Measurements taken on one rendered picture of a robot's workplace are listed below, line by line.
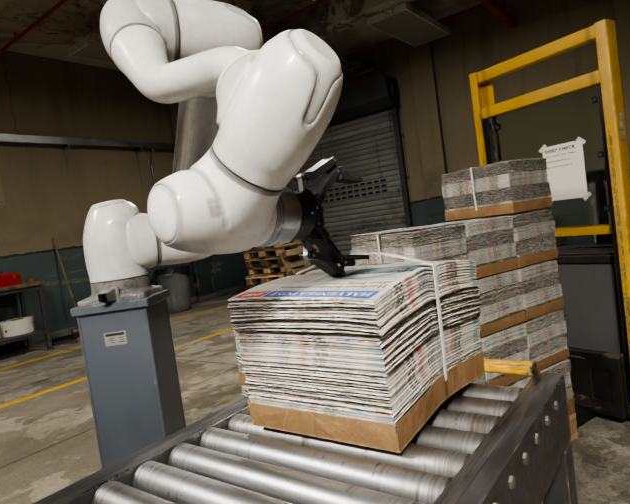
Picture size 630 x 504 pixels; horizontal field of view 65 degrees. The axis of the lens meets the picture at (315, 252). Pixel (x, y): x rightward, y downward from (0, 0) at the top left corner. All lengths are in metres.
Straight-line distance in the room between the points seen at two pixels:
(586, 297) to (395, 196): 6.53
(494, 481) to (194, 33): 0.91
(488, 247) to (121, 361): 1.41
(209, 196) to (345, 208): 9.15
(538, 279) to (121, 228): 1.72
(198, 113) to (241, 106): 0.64
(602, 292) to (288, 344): 2.28
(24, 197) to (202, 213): 7.72
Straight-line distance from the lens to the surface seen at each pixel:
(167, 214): 0.58
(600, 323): 2.94
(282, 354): 0.80
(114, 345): 1.44
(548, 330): 2.44
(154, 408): 1.45
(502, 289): 2.18
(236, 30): 1.11
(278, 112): 0.54
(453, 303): 0.90
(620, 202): 2.62
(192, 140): 1.24
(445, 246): 1.92
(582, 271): 2.92
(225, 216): 0.59
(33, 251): 8.22
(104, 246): 1.43
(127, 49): 0.98
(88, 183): 8.72
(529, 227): 2.32
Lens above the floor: 1.13
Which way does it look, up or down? 3 degrees down
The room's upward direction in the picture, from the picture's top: 8 degrees counter-clockwise
